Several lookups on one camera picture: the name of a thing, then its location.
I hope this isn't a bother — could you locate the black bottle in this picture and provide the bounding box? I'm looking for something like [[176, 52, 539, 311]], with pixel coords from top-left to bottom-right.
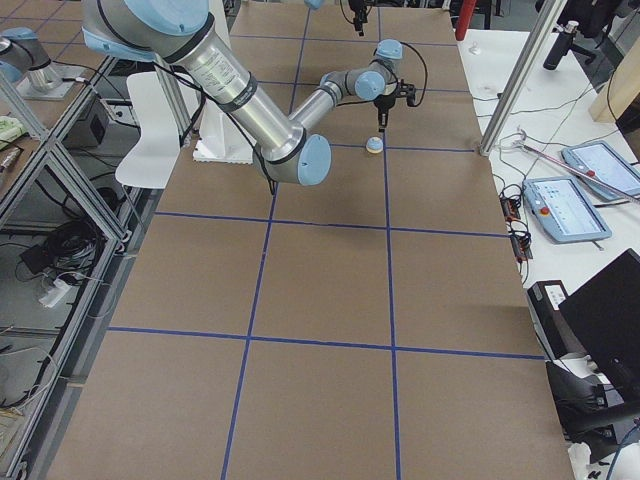
[[543, 20, 579, 70]]

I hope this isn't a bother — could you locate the red fire extinguisher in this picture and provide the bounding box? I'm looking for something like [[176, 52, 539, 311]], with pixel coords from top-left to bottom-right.
[[455, 0, 477, 41]]

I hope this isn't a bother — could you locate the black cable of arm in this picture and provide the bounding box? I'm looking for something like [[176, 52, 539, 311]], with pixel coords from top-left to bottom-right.
[[394, 41, 429, 108]]

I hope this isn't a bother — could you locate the teach pendant far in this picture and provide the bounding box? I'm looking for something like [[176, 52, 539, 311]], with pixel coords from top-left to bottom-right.
[[561, 140, 639, 197]]

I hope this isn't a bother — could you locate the teach pendant near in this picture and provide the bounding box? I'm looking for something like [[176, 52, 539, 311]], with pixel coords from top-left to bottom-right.
[[522, 176, 612, 244]]

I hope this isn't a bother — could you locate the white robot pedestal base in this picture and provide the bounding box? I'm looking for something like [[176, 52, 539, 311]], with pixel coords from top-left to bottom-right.
[[194, 0, 253, 165]]

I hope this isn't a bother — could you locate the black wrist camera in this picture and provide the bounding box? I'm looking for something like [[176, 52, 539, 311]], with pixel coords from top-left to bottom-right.
[[395, 80, 417, 108]]

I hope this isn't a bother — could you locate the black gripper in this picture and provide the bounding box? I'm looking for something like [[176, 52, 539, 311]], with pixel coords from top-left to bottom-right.
[[373, 92, 397, 133], [348, 0, 369, 37]]

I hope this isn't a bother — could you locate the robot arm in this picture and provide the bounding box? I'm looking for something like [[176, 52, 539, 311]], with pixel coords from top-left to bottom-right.
[[304, 0, 375, 37], [82, 1, 403, 186]]

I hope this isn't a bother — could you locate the white plastic chair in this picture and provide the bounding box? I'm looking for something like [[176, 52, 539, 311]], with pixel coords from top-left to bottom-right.
[[115, 72, 181, 189]]

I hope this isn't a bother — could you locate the aluminium frame post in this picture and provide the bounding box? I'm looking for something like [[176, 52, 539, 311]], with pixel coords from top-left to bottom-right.
[[479, 0, 566, 157]]

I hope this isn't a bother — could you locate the teach pendant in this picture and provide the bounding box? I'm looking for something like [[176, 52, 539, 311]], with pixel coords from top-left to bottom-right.
[[561, 140, 639, 197], [522, 176, 612, 244]]

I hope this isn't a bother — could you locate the black laptop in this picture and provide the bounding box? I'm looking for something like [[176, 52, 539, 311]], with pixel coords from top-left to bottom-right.
[[560, 248, 639, 401]]

